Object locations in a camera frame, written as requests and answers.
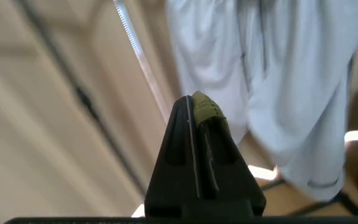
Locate black clothes rack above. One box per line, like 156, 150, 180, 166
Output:
17, 0, 358, 217

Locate pale grey shorts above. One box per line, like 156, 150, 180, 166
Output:
165, 0, 358, 202

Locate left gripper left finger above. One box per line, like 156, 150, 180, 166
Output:
144, 95, 202, 218

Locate clear curtain wand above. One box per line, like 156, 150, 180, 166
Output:
113, 0, 172, 124

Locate green printed t-shirt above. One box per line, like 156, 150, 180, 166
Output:
191, 90, 228, 129

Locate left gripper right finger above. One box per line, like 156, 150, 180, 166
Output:
188, 102, 267, 218

